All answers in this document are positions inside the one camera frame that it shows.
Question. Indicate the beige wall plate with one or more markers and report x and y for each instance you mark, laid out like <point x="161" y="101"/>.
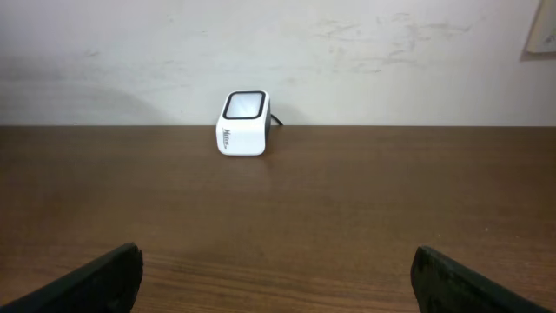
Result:
<point x="541" y="38"/>

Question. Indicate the white barcode scanner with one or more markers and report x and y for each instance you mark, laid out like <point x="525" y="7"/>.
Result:
<point x="242" y="128"/>

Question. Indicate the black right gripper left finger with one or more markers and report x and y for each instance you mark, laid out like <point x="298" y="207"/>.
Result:
<point x="108" y="284"/>

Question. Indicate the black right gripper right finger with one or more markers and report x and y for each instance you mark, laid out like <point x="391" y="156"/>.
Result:
<point x="441" y="284"/>

